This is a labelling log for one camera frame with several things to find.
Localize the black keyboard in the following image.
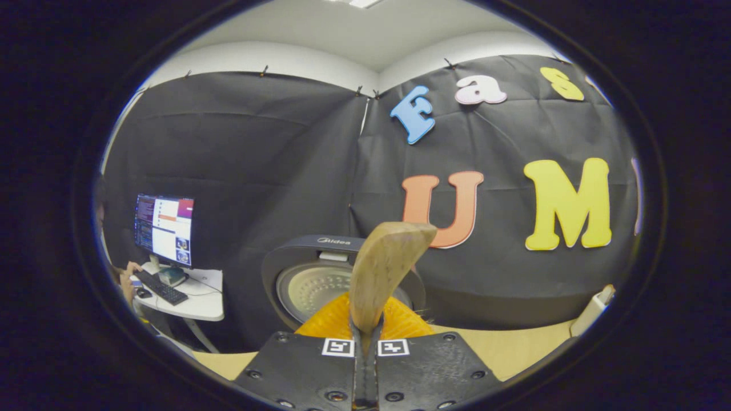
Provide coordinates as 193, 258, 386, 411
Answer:
134, 269, 189, 306

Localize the white toaster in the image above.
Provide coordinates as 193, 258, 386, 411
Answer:
570, 284, 616, 337

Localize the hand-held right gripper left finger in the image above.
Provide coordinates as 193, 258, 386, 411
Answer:
234, 291, 366, 411

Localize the dark grey rice cooker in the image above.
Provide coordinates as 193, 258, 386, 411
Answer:
262, 234, 427, 333

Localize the white side table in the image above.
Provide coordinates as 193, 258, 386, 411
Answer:
132, 263, 224, 354

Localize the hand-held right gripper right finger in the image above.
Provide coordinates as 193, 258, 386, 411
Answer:
365, 294, 503, 411

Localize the black backdrop cloth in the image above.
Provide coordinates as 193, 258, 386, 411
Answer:
103, 54, 640, 352

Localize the wooden spoon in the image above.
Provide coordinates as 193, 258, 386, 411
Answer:
350, 221, 438, 343

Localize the computer monitor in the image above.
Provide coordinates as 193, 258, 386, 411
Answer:
134, 194, 195, 269

